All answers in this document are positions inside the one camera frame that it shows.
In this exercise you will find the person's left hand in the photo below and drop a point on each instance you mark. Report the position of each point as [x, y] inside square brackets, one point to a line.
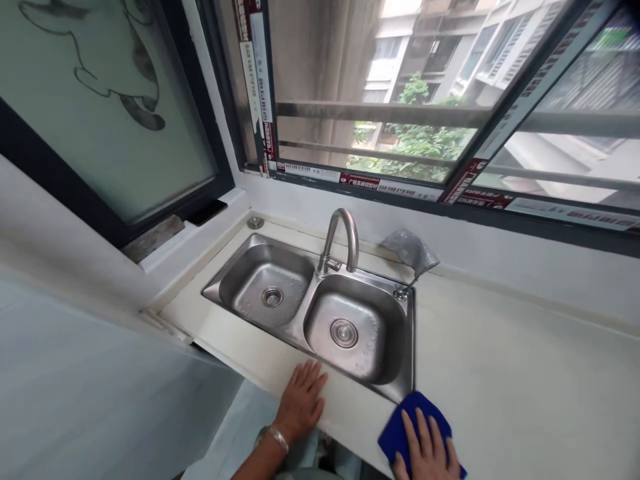
[300, 405]

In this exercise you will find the flat black rectangular object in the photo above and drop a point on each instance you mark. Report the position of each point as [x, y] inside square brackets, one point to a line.
[207, 212]

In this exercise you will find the blue cleaning cloth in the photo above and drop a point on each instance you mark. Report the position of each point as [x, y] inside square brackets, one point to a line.
[395, 425]

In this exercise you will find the person's right hand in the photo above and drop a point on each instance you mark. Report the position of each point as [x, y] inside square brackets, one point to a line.
[431, 457]

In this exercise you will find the person's right index finger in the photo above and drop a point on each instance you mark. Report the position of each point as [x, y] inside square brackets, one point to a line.
[412, 429]

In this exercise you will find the round metal countertop cap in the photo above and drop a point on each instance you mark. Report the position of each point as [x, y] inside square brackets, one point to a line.
[256, 222]

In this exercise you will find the frosted glass window with drawing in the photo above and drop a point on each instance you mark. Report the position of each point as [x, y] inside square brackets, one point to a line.
[100, 100]

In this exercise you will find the curved steel faucet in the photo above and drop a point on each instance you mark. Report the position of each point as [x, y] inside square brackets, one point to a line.
[336, 240]

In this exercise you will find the sliding window with railing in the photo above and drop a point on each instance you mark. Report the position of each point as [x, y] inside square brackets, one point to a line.
[425, 100]

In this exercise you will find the person's left middle finger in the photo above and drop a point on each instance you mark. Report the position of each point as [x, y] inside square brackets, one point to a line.
[306, 373]

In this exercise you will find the person's right thumb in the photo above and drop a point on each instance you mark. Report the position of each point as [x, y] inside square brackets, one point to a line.
[399, 465]

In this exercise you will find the stainless steel double sink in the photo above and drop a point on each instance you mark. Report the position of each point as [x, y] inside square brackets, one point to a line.
[360, 360]

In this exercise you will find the small steel sink knob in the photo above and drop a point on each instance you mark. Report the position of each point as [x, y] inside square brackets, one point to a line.
[400, 293]

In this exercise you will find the perforated sink drain strainer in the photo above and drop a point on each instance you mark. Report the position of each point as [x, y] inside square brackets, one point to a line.
[272, 296]

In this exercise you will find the person's left ring finger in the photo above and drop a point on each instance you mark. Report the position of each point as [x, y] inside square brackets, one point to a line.
[297, 377]

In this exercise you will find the person's right ring finger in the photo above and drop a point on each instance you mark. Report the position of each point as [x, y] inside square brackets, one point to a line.
[442, 432]

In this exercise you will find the person's right middle finger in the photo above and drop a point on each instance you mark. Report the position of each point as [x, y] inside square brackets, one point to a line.
[428, 424]

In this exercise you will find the person's left little finger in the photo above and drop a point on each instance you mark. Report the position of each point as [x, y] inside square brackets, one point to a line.
[289, 389]

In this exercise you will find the person's right little finger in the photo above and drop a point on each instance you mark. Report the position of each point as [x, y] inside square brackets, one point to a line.
[452, 450]

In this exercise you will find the weathered wooden block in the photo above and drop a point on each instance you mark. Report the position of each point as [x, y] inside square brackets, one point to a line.
[155, 237]

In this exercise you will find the round sink drain plug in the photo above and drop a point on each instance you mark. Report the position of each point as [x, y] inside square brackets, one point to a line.
[343, 333]

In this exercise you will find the person's left thumb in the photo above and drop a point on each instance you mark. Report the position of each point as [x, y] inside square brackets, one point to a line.
[323, 386]

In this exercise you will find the person's left index finger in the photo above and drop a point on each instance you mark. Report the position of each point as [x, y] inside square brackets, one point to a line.
[315, 374]

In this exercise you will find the grey crumpled cloth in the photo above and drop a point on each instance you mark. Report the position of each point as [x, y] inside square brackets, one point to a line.
[412, 250]

